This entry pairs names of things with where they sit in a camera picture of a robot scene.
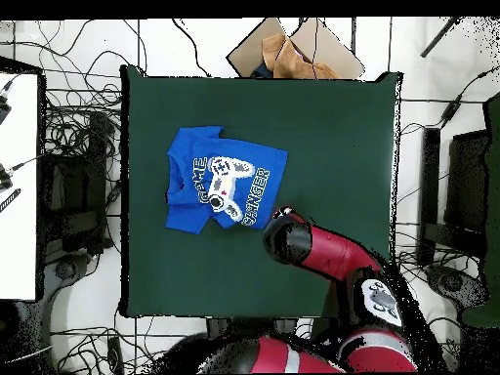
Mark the blue printed T-shirt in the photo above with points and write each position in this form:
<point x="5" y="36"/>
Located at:
<point x="183" y="218"/>

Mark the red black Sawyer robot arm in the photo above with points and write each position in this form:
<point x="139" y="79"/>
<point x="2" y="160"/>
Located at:
<point x="336" y="254"/>

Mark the dark green table cloth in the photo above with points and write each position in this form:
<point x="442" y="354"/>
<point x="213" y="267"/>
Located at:
<point x="332" y="136"/>
<point x="494" y="195"/>

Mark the dark blue cloth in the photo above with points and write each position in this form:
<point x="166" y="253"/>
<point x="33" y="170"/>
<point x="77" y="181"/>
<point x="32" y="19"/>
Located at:
<point x="261" y="72"/>

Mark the tan cloth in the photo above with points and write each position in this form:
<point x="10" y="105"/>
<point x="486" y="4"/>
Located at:
<point x="289" y="62"/>

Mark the brown cardboard box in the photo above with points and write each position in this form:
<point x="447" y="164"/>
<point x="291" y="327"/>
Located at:
<point x="250" y="50"/>

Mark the black power adapter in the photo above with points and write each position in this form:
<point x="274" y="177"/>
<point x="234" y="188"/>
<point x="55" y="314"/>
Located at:
<point x="451" y="111"/>

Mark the black power strip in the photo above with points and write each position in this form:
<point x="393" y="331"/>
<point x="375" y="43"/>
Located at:
<point x="115" y="353"/>

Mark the black rod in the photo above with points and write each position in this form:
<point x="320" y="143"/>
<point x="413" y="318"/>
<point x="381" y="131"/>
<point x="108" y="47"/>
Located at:
<point x="439" y="37"/>

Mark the white table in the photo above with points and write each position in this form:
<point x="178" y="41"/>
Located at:
<point x="19" y="195"/>

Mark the black ribbed strip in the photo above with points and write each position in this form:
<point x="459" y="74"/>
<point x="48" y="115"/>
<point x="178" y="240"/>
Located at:
<point x="9" y="200"/>

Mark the black device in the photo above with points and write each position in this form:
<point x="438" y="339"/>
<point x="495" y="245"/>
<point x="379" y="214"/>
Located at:
<point x="3" y="111"/>
<point x="4" y="179"/>

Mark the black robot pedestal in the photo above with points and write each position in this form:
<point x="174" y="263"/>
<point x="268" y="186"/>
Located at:
<point x="218" y="326"/>

